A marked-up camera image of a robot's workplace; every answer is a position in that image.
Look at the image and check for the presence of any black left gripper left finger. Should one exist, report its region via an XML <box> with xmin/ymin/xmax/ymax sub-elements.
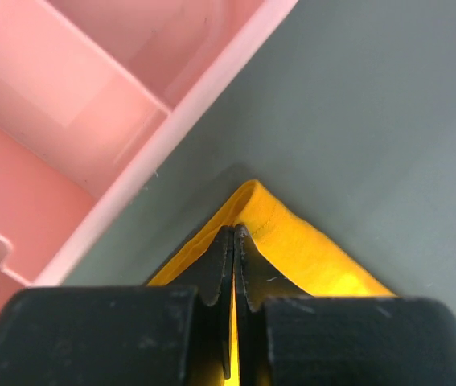
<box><xmin>0</xmin><ymin>226</ymin><xmax>234</xmax><ymax>385</ymax></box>

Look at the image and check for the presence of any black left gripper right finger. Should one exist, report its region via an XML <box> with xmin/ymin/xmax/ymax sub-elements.
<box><xmin>233</xmin><ymin>226</ymin><xmax>456</xmax><ymax>385</ymax></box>

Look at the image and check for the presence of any orange t shirt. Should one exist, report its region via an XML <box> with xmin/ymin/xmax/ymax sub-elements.
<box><xmin>146</xmin><ymin>179</ymin><xmax>456</xmax><ymax>383</ymax></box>

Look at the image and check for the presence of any pink divided organizer tray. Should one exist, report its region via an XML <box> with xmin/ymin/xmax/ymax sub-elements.
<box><xmin>0</xmin><ymin>1</ymin><xmax>294</xmax><ymax>309</ymax></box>

